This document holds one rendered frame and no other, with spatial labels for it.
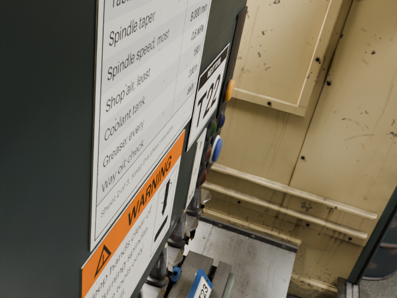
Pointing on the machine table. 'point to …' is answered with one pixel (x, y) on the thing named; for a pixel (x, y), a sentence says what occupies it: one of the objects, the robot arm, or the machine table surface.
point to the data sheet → (139, 94)
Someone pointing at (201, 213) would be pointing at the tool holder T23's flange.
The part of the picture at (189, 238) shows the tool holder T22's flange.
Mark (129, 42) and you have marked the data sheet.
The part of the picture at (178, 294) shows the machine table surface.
